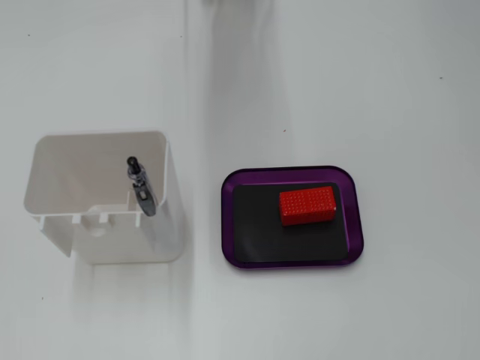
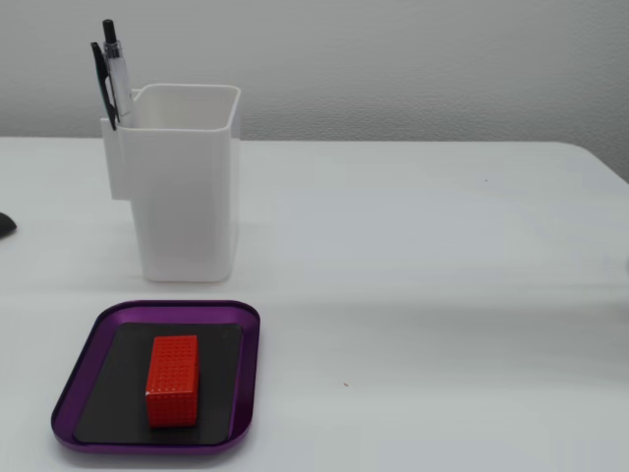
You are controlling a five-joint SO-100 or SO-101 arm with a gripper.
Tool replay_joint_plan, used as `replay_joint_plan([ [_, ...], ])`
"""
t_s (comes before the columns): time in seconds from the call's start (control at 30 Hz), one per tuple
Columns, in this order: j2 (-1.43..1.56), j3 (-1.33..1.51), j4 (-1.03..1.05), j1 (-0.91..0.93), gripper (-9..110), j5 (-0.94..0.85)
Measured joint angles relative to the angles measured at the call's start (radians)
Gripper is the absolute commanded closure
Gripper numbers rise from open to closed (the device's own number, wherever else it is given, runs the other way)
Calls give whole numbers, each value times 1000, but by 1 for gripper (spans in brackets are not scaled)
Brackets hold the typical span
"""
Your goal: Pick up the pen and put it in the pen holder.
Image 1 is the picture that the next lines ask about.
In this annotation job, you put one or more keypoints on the black mat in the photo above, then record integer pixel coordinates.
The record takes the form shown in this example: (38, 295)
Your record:
(262, 232)

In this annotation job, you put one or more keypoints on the purple metal tray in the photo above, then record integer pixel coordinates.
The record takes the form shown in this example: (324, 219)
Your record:
(356, 232)

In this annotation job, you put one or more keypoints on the red studded block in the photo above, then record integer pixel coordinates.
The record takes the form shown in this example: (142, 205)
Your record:
(307, 206)

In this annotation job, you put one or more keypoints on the black clear ballpoint pen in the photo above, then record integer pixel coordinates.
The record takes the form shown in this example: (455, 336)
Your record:
(144, 198)

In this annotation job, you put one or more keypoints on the white plastic pen holder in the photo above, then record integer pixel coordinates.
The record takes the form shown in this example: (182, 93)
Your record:
(123, 243)

